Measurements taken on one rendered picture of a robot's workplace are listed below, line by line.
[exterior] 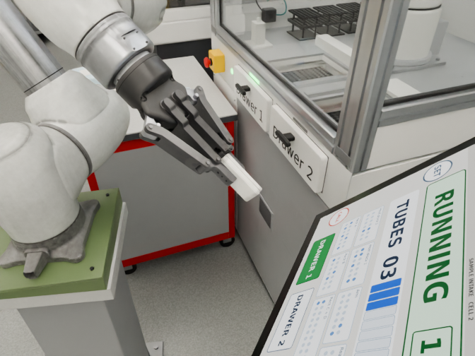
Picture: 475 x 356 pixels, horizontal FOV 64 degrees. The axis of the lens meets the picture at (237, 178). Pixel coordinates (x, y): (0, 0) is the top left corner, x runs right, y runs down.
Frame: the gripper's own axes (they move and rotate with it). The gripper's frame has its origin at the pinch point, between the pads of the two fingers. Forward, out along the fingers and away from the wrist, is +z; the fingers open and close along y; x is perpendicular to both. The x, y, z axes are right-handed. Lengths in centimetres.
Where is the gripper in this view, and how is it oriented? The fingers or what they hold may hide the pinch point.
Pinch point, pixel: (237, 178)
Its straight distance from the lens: 54.1
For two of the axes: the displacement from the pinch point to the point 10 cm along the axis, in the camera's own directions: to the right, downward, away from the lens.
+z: 6.9, 7.1, 1.3
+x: -5.5, 4.0, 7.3
